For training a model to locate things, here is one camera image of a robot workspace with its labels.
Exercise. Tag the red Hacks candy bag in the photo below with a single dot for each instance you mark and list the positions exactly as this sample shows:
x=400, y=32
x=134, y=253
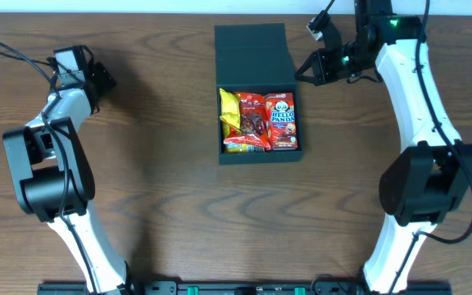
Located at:
x=253, y=121

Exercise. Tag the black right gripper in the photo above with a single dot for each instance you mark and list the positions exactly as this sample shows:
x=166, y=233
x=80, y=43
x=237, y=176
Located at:
x=319, y=60

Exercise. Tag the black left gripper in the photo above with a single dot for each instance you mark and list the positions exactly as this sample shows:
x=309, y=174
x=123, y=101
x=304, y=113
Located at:
x=102, y=78

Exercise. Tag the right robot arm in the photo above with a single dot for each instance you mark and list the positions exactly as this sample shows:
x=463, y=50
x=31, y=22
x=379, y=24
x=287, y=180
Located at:
x=433, y=171

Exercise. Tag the red Hello Panda box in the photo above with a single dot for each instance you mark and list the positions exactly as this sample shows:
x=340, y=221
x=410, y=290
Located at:
x=281, y=124

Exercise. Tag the large yellow snack bag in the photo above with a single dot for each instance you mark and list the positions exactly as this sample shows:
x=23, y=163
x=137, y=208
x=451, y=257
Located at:
x=238, y=147

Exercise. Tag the black storage box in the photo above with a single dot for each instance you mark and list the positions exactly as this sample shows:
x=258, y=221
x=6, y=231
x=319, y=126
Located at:
x=255, y=59

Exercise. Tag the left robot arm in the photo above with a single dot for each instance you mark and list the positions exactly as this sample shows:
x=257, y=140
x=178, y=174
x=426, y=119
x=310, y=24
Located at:
x=53, y=180

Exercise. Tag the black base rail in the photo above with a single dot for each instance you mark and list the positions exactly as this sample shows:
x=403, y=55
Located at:
x=325, y=287

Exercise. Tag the yellow snack packet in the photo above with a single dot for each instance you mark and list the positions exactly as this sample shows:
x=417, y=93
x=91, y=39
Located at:
x=230, y=109

